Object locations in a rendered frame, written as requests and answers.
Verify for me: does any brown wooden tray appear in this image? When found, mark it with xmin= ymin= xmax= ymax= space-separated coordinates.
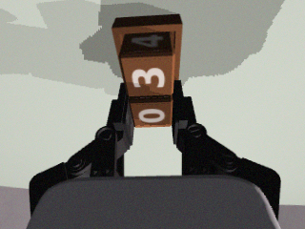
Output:
xmin=112 ymin=14 xmax=183 ymax=80

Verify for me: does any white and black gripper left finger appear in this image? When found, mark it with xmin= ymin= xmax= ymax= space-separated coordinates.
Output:
xmin=29 ymin=83 xmax=134 ymax=217

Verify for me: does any brown wooden number cube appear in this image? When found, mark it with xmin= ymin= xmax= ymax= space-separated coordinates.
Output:
xmin=129 ymin=94 xmax=173 ymax=128
xmin=118 ymin=31 xmax=175 ymax=96

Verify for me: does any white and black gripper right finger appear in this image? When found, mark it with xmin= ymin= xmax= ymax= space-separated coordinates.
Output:
xmin=172 ymin=80 xmax=281 ymax=222

